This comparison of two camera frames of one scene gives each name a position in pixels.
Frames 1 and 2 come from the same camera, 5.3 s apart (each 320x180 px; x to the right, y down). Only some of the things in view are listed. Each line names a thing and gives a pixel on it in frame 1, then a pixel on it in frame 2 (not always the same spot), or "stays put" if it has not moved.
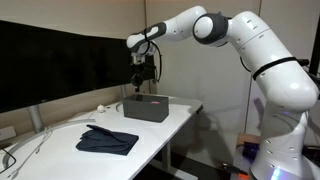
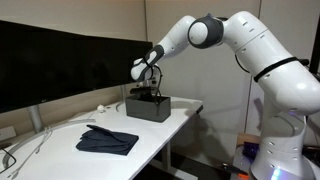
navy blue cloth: x=96 y=139 stays put
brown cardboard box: x=250 y=138 stays put
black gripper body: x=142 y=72 -> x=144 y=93
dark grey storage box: x=149 y=107 stays put
